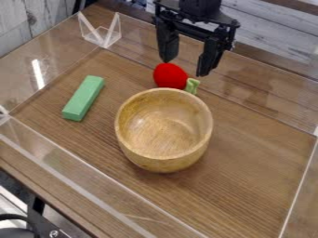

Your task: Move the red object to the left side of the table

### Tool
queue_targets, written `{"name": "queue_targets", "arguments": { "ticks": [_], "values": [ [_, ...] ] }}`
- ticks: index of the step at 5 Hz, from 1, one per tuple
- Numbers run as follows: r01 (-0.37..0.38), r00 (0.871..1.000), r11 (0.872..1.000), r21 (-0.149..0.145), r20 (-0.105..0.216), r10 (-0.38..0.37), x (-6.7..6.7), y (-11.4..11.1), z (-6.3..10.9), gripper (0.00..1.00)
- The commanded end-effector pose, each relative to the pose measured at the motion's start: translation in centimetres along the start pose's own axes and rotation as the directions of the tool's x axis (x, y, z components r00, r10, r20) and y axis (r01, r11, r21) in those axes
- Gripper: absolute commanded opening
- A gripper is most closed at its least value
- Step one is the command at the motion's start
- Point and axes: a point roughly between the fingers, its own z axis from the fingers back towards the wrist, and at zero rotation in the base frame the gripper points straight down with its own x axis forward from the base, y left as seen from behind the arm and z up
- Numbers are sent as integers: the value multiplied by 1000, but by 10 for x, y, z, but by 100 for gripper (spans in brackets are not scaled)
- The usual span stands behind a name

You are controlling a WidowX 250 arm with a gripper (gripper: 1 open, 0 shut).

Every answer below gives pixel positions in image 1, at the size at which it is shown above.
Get black cable under table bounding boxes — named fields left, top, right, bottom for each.
left=0, top=213, right=32, bottom=231

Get green rectangular block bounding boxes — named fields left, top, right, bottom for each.
left=62, top=75, right=105, bottom=122

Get red plush strawberry toy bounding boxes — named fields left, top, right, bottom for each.
left=153, top=63, right=201, bottom=95

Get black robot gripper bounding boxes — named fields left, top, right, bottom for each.
left=154, top=0, right=241, bottom=77

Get clear acrylic tray walls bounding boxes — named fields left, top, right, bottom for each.
left=0, top=7, right=318, bottom=238

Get wooden bowl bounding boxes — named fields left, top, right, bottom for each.
left=115, top=88, right=214, bottom=173

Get black table leg bracket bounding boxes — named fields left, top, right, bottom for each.
left=27, top=196, right=71, bottom=238

